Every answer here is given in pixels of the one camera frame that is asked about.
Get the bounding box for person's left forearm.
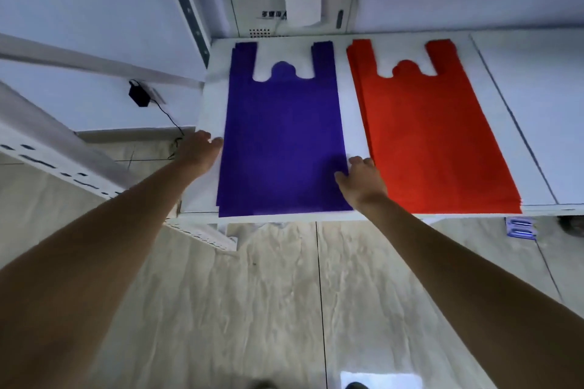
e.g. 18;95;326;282
0;160;207;389

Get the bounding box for grey perforated upright rail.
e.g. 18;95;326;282
155;0;212;68

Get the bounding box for white metal beam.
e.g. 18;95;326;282
0;33;204;89

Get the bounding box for black power adapter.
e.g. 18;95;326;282
128;80;151;108

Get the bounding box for white metal shelf rack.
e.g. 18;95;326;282
0;81;239;257

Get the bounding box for stack of purple fabric bags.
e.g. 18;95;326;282
216;41;354;218

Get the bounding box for white paper sheet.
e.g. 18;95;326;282
283;0;325;29

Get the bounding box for black power cable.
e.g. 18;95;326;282
150;99;186;160

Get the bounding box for white wall panel box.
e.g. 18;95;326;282
218;0;366;39

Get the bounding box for person's right forearm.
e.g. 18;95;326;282
354;195;584;389

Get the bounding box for person's left hand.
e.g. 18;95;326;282
175;130;224;178

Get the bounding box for person's right hand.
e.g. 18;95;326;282
334;156;389;210

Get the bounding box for stack of red fabric bags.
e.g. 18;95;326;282
346;39;523;215

